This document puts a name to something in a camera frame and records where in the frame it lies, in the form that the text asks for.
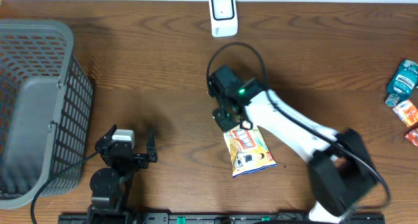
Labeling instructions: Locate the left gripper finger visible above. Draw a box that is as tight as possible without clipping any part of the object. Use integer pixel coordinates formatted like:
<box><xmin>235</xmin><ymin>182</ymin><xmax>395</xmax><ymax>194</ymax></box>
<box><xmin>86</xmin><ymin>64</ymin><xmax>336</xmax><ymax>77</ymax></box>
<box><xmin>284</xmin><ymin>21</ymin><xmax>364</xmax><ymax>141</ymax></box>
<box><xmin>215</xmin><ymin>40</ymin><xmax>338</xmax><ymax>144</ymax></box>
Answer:
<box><xmin>103</xmin><ymin>124</ymin><xmax>117</xmax><ymax>140</ymax></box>
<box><xmin>146</xmin><ymin>127</ymin><xmax>157</xmax><ymax>155</ymax></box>

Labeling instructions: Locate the yellow snack bag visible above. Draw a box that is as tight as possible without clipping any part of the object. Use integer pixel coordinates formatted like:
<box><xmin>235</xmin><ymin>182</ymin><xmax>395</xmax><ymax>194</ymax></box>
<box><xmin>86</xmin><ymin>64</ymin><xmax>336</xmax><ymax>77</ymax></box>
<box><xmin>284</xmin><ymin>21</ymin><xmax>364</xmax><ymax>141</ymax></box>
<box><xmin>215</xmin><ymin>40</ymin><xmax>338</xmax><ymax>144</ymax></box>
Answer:
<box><xmin>223</xmin><ymin>126</ymin><xmax>277</xmax><ymax>178</ymax></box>

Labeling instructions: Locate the blue mouthwash bottle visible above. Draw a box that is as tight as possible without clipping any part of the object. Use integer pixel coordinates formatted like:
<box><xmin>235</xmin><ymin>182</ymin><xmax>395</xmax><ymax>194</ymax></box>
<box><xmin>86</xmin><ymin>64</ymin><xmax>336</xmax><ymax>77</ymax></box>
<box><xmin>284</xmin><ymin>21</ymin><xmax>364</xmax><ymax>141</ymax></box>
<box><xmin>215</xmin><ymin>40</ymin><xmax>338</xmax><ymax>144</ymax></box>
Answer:
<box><xmin>385</xmin><ymin>59</ymin><xmax>417</xmax><ymax>108</ymax></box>

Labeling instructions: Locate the orange Kleenex tissue pack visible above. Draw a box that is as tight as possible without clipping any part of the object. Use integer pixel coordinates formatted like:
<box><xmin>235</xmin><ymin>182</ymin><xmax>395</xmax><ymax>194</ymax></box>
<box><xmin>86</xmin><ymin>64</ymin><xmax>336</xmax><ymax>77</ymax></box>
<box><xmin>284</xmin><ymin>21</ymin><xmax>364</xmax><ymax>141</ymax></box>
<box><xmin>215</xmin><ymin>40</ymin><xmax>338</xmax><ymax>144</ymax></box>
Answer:
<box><xmin>393</xmin><ymin>99</ymin><xmax>417</xmax><ymax>127</ymax></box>

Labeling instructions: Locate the red Top snack bar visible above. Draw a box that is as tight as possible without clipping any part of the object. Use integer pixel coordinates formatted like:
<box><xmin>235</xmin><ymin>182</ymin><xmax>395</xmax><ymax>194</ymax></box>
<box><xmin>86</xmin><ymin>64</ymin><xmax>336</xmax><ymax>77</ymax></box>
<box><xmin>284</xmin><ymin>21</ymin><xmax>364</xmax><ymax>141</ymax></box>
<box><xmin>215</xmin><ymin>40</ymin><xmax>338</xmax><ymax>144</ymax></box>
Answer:
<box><xmin>405</xmin><ymin>128</ymin><xmax>418</xmax><ymax>147</ymax></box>

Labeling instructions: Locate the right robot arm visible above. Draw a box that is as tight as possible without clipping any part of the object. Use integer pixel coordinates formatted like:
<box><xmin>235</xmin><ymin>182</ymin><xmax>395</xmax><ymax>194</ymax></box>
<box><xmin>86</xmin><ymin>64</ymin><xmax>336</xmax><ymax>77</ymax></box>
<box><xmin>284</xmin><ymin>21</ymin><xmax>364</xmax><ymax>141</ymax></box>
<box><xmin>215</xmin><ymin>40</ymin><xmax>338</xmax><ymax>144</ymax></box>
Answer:
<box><xmin>207</xmin><ymin>65</ymin><xmax>378</xmax><ymax>223</ymax></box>

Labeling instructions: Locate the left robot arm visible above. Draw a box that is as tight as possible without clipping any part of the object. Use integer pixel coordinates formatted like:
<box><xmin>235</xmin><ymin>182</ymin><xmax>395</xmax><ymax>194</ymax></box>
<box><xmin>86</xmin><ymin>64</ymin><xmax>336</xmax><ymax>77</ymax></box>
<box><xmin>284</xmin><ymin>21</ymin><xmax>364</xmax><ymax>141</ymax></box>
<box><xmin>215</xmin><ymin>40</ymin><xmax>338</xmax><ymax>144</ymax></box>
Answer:
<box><xmin>86</xmin><ymin>125</ymin><xmax>158</xmax><ymax>224</ymax></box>

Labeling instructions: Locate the white barcode scanner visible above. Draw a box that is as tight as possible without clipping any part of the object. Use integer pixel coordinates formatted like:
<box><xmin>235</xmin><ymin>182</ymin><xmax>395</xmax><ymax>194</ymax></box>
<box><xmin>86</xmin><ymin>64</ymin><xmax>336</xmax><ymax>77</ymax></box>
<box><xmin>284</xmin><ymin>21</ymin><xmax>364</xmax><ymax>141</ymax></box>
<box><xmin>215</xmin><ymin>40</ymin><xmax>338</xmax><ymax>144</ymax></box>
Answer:
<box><xmin>208</xmin><ymin>0</ymin><xmax>238</xmax><ymax>38</ymax></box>

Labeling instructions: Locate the grey plastic shopping basket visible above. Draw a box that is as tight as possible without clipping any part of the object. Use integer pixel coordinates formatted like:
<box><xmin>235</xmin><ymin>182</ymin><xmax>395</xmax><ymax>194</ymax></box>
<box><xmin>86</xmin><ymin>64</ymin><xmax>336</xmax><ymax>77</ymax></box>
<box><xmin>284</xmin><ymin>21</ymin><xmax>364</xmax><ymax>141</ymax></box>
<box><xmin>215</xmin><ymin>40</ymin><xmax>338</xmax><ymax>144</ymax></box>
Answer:
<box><xmin>1</xmin><ymin>20</ymin><xmax>93</xmax><ymax>210</ymax></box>

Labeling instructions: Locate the left black cable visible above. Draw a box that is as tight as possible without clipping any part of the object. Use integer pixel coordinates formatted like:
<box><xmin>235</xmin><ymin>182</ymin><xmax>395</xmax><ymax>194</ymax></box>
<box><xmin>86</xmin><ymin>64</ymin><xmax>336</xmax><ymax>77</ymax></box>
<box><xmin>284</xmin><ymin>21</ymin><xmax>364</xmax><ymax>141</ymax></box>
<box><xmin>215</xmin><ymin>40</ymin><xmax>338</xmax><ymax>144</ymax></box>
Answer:
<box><xmin>29</xmin><ymin>151</ymin><xmax>99</xmax><ymax>224</ymax></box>

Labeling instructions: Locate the black cable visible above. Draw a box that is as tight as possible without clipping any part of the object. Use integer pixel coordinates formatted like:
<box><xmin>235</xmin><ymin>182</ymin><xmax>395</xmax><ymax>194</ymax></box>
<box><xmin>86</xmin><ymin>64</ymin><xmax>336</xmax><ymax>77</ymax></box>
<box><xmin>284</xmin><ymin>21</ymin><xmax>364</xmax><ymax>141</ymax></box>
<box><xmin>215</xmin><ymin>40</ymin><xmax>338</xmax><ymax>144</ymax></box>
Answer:
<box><xmin>29</xmin><ymin>151</ymin><xmax>99</xmax><ymax>224</ymax></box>
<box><xmin>206</xmin><ymin>42</ymin><xmax>392</xmax><ymax>212</ymax></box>

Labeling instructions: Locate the right black cable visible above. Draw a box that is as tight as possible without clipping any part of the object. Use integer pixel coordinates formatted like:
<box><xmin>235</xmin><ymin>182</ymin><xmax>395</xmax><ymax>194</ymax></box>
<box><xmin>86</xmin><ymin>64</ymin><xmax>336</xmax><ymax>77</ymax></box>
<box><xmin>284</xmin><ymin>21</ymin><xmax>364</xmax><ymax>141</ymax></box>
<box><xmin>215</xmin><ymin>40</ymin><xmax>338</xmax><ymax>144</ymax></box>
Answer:
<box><xmin>206</xmin><ymin>42</ymin><xmax>392</xmax><ymax>212</ymax></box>

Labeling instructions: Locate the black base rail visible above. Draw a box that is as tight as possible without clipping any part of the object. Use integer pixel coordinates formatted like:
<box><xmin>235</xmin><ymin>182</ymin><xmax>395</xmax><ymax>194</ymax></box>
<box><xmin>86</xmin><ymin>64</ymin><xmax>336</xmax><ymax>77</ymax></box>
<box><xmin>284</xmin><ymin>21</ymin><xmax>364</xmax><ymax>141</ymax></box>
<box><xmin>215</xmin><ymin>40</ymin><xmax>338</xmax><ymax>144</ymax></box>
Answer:
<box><xmin>57</xmin><ymin>212</ymin><xmax>387</xmax><ymax>224</ymax></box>

